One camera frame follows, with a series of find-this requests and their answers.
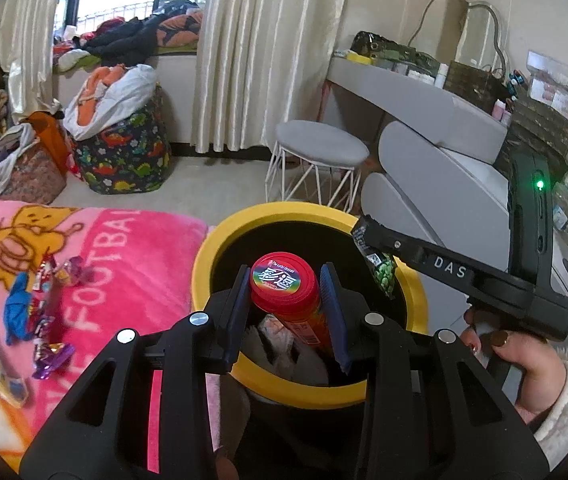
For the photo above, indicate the clear plastic storage box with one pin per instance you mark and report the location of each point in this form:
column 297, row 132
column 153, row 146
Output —
column 554, row 80

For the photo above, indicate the black glossy bag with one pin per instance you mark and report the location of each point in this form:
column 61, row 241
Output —
column 399, row 50

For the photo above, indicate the clothes heap on windowsill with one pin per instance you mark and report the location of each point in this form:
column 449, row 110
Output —
column 133, row 30

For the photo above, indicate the dark drawer organiser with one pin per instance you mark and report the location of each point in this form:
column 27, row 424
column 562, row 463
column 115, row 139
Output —
column 544, row 130

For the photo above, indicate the orange bag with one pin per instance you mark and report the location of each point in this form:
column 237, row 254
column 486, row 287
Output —
column 48, row 140

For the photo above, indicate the grey round stool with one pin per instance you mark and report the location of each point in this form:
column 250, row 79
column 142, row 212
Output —
column 321, row 145

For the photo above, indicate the grey rounded cabinet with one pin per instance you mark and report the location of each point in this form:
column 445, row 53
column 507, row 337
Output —
column 429, row 185

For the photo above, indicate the person's right forearm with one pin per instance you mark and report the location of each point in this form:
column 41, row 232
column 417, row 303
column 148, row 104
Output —
column 564, row 400

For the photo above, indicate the wavy framed mirror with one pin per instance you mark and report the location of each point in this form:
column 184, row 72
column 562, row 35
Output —
column 479, row 30

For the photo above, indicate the red lidded plastic jar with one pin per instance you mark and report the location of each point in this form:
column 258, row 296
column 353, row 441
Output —
column 281, row 280

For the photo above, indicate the white bag of clothes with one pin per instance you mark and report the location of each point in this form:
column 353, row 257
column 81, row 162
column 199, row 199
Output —
column 108, row 95

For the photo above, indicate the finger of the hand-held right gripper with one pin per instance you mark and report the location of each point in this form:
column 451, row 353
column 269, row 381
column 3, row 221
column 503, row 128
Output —
column 439, row 260

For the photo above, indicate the cream curtain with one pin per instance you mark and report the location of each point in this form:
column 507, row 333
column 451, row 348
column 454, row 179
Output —
column 28, row 35
column 264, row 50

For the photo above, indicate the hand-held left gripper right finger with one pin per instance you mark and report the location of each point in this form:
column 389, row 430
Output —
column 331, row 310

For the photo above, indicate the green snack wrapper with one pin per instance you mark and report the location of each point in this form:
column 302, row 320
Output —
column 384, row 270

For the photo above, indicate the blue candy wrapper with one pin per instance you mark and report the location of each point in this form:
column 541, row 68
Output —
column 16, row 310

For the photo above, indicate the dinosaur print fabric basket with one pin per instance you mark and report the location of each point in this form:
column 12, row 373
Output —
column 123, row 155

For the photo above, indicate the dark woven basket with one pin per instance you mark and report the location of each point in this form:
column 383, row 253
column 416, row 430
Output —
column 474, row 85

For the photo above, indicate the small yellow box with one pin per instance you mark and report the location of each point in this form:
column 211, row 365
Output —
column 359, row 57

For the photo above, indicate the pink cartoon printed blanket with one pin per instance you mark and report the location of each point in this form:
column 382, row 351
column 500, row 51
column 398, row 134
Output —
column 128, row 270

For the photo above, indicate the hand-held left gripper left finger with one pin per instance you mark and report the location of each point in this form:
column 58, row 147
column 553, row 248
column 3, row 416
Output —
column 236, row 310

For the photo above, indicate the floral fabric bag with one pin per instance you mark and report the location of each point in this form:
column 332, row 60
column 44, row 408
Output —
column 33, row 175

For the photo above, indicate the person's right hand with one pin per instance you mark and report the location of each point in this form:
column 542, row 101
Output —
column 529, row 365

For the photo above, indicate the purple foil candy wrapper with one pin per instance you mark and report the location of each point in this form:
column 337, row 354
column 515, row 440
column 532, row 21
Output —
column 51, row 357

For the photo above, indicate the yellow rimmed black bin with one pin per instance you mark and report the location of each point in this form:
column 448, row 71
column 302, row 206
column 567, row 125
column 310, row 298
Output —
column 213, row 260

